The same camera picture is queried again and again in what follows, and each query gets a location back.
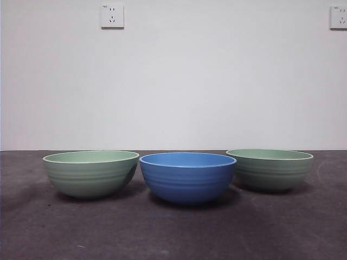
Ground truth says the white wall socket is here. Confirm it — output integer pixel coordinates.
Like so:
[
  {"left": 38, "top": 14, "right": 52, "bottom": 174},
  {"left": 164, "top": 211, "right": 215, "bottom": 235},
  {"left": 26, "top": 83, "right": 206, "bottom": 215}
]
[
  {"left": 329, "top": 6, "right": 347, "bottom": 30},
  {"left": 101, "top": 4, "right": 125, "bottom": 29}
]

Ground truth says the green ribbed bowl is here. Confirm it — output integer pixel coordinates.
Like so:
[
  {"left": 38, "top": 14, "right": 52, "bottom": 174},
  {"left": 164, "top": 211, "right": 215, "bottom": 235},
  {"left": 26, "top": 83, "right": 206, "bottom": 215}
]
[
  {"left": 226, "top": 148, "right": 314, "bottom": 193},
  {"left": 42, "top": 150, "right": 140, "bottom": 200}
]

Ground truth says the blue ribbed bowl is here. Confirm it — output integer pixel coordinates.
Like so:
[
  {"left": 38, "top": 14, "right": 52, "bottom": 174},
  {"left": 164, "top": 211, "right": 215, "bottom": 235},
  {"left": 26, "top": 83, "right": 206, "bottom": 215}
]
[{"left": 139, "top": 152, "right": 237, "bottom": 204}]

